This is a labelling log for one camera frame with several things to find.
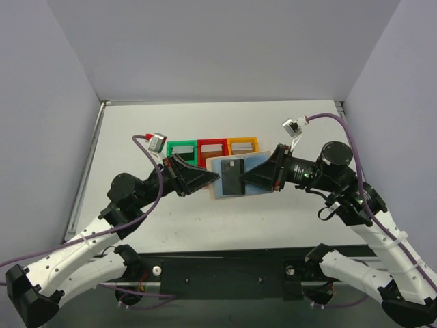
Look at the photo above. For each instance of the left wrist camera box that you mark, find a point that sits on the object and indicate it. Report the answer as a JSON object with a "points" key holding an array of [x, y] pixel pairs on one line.
{"points": [[156, 142]]}

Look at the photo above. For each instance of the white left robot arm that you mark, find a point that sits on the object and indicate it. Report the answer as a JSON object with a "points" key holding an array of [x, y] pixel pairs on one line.
{"points": [[95, 255]]}

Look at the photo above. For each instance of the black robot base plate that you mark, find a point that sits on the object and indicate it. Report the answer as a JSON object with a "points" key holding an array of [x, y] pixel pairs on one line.
{"points": [[248, 274]]}

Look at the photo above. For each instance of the red plastic bin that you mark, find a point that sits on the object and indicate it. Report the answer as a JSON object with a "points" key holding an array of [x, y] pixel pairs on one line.
{"points": [[203, 156]]}

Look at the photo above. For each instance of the green plastic bin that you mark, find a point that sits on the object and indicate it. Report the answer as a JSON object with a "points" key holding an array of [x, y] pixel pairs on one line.
{"points": [[191, 158]]}

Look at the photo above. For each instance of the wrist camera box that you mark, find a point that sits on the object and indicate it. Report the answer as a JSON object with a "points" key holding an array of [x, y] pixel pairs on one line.
{"points": [[156, 142], [294, 127]]}

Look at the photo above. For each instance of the yellow plastic bin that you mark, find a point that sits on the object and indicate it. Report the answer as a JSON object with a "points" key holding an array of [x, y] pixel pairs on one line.
{"points": [[252, 140]]}

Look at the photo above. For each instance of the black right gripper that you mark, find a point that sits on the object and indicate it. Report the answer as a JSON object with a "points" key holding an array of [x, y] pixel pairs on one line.
{"points": [[281, 167]]}

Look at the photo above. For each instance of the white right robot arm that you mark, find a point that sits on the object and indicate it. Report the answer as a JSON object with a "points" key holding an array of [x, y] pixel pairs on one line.
{"points": [[406, 290]]}

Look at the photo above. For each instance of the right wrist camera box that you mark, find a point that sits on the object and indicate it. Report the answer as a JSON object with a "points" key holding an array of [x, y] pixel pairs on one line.
{"points": [[294, 127]]}

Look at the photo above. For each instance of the black credit card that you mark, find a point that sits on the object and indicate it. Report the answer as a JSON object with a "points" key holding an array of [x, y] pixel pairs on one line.
{"points": [[231, 170]]}

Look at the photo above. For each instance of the beige leather card holder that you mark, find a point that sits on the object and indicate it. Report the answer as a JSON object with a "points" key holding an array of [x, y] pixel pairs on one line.
{"points": [[239, 177]]}

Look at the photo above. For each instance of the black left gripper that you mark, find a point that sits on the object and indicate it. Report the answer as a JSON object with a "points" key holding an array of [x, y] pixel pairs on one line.
{"points": [[175, 175]]}

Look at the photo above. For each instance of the cards in green bin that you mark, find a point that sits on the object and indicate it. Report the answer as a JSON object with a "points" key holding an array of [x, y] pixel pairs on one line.
{"points": [[187, 149]]}

